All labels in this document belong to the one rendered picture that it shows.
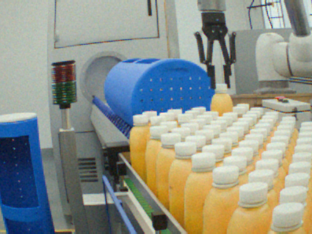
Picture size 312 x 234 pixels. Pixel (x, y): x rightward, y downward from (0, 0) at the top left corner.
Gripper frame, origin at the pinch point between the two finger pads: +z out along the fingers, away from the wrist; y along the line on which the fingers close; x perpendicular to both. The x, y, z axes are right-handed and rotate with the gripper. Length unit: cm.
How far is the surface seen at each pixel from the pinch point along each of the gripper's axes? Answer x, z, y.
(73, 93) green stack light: 29, -1, 43
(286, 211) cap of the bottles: 105, 8, 26
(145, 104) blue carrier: -16.8, 8.0, 19.2
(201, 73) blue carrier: -16.8, -0.5, 0.8
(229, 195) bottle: 82, 12, 25
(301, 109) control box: 18.7, 9.2, -20.5
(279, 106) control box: 13.8, 8.3, -14.4
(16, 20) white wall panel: -526, -77, 108
